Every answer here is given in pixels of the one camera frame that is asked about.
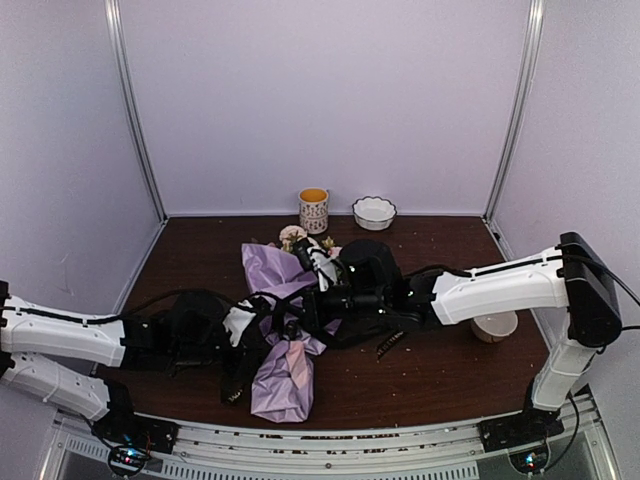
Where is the pink carnation stem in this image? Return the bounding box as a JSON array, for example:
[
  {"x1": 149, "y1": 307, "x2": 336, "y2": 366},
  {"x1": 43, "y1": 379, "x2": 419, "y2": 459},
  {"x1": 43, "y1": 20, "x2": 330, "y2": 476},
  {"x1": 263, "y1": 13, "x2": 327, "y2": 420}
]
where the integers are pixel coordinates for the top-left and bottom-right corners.
[{"x1": 320, "y1": 236, "x2": 342, "y2": 259}]

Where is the plain white bowl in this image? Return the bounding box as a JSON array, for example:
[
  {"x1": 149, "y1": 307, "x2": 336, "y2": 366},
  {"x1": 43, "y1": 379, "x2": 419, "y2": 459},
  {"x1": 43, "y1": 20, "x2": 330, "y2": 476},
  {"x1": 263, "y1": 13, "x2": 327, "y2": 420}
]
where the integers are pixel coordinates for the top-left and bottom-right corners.
[{"x1": 471, "y1": 311, "x2": 519, "y2": 343}]

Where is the left aluminium frame post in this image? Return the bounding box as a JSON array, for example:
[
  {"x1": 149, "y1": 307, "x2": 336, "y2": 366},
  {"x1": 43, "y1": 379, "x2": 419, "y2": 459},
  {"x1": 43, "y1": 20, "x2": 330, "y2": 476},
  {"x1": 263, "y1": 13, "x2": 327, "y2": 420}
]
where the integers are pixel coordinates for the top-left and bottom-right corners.
[{"x1": 104, "y1": 0, "x2": 168, "y2": 223}]

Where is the right green circuit board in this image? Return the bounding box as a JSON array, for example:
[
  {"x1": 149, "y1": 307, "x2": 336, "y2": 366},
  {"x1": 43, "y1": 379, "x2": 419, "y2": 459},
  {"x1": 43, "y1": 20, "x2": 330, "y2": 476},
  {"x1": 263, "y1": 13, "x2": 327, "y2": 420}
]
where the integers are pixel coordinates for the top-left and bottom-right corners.
[{"x1": 509, "y1": 446, "x2": 550, "y2": 475}]

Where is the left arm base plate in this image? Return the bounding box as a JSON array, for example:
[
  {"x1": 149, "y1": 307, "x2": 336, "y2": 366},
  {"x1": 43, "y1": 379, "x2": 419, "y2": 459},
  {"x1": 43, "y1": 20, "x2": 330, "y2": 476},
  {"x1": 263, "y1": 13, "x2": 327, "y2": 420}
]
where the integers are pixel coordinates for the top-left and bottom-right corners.
[{"x1": 92, "y1": 415, "x2": 179, "y2": 454}]

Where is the right aluminium frame post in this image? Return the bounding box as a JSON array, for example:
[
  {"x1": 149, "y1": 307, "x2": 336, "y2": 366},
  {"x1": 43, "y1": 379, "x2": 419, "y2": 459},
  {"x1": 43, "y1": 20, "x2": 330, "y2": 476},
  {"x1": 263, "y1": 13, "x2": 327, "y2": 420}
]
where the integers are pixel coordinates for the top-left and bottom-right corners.
[{"x1": 483, "y1": 0, "x2": 546, "y2": 223}]

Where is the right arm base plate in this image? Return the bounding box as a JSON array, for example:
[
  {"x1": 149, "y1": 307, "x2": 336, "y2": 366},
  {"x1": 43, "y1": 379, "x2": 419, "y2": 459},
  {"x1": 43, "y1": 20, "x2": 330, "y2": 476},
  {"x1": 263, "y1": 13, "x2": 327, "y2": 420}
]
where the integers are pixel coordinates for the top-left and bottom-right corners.
[{"x1": 478, "y1": 410, "x2": 564, "y2": 452}]

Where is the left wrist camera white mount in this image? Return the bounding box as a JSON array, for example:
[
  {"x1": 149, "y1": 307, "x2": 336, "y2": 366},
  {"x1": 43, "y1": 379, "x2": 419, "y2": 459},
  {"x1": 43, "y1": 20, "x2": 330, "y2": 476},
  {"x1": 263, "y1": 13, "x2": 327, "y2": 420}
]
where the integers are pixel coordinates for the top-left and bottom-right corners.
[{"x1": 222, "y1": 300, "x2": 256, "y2": 347}]

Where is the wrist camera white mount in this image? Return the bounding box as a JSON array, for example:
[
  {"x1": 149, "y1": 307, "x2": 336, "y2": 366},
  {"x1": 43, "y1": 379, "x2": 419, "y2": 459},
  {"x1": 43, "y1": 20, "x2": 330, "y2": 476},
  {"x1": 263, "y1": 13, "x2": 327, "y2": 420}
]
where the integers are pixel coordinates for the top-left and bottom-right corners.
[
  {"x1": 292, "y1": 237, "x2": 342, "y2": 292},
  {"x1": 222, "y1": 300, "x2": 256, "y2": 347}
]

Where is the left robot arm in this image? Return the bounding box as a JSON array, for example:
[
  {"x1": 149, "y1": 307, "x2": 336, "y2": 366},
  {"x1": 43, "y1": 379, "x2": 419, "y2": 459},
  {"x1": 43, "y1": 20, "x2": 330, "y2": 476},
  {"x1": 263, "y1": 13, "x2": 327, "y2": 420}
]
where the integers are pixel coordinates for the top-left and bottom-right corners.
[{"x1": 1, "y1": 282, "x2": 259, "y2": 444}]

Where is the front aluminium rail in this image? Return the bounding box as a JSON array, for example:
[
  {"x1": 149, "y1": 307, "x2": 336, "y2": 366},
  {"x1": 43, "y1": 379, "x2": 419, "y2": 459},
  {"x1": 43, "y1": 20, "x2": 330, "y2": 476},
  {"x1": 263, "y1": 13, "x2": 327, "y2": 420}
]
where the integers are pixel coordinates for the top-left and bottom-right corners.
[{"x1": 47, "y1": 399, "x2": 609, "y2": 480}]

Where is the pale pink rose stem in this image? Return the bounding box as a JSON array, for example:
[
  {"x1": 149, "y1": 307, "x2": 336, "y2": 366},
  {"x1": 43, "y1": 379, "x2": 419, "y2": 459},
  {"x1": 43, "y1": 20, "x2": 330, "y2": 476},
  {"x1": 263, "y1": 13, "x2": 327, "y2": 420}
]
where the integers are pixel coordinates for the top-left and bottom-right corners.
[{"x1": 279, "y1": 225, "x2": 308, "y2": 253}]

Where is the aluminium frame post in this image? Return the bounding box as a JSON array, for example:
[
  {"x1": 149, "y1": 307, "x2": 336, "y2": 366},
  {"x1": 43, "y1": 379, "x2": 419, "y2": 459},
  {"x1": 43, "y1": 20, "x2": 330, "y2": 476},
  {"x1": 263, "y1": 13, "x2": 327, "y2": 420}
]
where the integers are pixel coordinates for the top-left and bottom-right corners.
[
  {"x1": 483, "y1": 0, "x2": 546, "y2": 223},
  {"x1": 104, "y1": 0, "x2": 168, "y2": 223}
]

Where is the black printed ribbon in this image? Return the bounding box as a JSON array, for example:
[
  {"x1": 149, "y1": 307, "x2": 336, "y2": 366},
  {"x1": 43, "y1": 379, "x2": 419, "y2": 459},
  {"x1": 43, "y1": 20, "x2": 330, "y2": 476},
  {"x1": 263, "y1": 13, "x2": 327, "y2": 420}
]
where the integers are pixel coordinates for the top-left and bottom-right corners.
[{"x1": 220, "y1": 287, "x2": 404, "y2": 423}]

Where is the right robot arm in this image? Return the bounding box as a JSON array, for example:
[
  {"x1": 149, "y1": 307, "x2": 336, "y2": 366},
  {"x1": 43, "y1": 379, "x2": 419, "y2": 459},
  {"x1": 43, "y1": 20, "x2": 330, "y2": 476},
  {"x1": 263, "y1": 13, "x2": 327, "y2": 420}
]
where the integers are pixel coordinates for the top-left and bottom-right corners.
[{"x1": 293, "y1": 232, "x2": 623, "y2": 442}]

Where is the patterned cup with orange inside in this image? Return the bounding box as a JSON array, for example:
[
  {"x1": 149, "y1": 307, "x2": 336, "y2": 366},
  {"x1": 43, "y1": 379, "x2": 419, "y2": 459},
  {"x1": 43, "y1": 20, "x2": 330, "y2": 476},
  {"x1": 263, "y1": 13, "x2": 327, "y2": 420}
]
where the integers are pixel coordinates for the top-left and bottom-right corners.
[{"x1": 298, "y1": 188, "x2": 329, "y2": 235}]

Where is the left green circuit board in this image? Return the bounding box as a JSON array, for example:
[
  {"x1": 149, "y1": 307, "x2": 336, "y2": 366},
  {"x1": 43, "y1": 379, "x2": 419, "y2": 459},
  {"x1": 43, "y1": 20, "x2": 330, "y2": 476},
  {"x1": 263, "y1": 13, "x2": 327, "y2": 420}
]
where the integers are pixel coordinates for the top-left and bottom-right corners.
[{"x1": 107, "y1": 445, "x2": 150, "y2": 476}]

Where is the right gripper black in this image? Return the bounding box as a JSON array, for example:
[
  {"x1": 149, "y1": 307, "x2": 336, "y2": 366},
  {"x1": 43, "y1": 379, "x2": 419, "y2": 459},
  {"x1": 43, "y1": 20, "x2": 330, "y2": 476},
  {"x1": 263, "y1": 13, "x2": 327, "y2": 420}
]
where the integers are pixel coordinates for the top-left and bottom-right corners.
[{"x1": 280, "y1": 281, "x2": 388, "y2": 329}]

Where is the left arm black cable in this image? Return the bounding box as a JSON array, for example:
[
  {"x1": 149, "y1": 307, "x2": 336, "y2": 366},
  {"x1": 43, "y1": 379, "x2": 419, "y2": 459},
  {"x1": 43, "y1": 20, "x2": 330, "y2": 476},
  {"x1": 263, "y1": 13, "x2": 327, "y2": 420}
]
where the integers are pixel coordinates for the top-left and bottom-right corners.
[{"x1": 9, "y1": 288, "x2": 236, "y2": 326}]

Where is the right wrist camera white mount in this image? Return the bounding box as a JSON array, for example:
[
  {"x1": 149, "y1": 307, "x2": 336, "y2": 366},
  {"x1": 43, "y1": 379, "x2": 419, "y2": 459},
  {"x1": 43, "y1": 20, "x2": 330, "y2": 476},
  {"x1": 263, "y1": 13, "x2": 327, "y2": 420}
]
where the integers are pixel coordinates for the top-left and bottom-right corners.
[{"x1": 292, "y1": 237, "x2": 342, "y2": 292}]

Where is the purple wrapping paper sheet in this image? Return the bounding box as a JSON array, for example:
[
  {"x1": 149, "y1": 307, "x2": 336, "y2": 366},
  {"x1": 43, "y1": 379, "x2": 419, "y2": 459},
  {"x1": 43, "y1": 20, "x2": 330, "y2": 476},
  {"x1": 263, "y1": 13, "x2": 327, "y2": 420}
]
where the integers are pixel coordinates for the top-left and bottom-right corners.
[{"x1": 241, "y1": 243, "x2": 326, "y2": 423}]

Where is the white scalloped bowl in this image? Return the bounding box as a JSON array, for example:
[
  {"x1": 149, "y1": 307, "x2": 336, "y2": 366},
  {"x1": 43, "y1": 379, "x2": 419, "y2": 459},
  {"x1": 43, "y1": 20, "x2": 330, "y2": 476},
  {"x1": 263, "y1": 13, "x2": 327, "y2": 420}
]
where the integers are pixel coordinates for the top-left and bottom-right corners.
[{"x1": 352, "y1": 196, "x2": 397, "y2": 231}]

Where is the green circuit board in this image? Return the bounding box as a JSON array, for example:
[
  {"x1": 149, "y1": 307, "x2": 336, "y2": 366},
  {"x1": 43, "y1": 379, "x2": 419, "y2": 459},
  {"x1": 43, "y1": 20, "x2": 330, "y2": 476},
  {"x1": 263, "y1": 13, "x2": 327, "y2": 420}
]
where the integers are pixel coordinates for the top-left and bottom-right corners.
[
  {"x1": 509, "y1": 446, "x2": 550, "y2": 475},
  {"x1": 107, "y1": 445, "x2": 150, "y2": 476}
]

